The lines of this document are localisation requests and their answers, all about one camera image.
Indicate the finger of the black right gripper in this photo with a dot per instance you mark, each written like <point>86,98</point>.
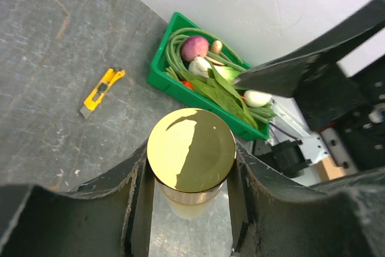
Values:
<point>282,75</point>

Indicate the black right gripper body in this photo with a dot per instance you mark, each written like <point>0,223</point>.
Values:
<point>347,112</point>

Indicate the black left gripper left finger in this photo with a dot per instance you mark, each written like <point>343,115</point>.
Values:
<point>109,215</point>

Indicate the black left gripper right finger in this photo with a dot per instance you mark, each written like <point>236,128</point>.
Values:
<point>272,215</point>

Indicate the gold capped amber bottle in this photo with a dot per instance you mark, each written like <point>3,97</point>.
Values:
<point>191,152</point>

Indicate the yellow utility knife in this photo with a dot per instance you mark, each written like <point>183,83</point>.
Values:
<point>92,101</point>

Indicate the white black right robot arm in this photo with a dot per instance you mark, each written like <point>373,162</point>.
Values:
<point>292,156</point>

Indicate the green leafy vegetable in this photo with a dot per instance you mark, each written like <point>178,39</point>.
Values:
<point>218,90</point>

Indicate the brown mushroom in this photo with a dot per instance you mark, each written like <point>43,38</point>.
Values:
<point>216,47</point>

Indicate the white bok choy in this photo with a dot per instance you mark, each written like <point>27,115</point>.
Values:
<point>200,66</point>

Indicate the green plastic vegetable tray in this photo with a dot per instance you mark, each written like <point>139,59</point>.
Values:
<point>158,78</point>

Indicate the red chili pepper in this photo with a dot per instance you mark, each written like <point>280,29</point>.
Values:
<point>187,84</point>

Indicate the purple onion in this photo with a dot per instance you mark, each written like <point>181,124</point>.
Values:
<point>194,46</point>

